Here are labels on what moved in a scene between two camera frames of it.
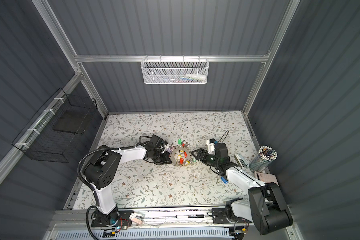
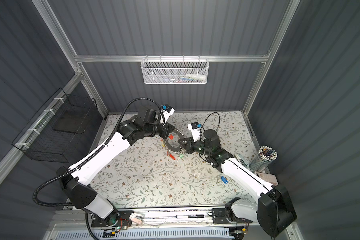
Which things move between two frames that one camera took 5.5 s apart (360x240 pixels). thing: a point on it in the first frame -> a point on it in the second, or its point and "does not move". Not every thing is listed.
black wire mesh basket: x=54 y=134 does not move
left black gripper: x=167 y=157 -> x=167 y=127
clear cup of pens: x=266 y=155 does not move
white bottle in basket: x=196 y=76 does not move
